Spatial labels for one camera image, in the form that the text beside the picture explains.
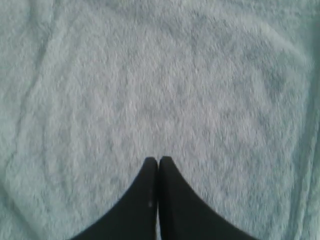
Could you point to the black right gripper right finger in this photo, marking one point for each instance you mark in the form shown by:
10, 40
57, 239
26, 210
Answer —
183, 215

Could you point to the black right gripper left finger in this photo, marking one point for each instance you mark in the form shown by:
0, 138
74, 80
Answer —
134, 216

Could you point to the light blue fleece towel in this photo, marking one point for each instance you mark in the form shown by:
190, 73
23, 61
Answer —
230, 89

